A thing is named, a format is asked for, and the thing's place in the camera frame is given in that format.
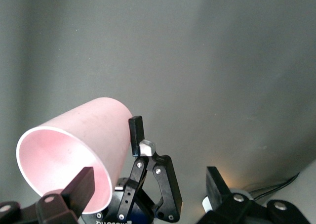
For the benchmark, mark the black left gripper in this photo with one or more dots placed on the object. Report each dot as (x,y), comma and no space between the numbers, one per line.
(103,219)

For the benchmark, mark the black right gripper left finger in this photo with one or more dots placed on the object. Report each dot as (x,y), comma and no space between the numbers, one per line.
(79,187)

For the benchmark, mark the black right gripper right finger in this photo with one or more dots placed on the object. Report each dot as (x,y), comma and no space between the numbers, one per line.
(217,192)

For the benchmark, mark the pink plastic cup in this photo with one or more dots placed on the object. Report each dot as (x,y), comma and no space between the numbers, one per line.
(98,125)

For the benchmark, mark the dark grey table mat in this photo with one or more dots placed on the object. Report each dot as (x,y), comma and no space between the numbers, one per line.
(197,60)

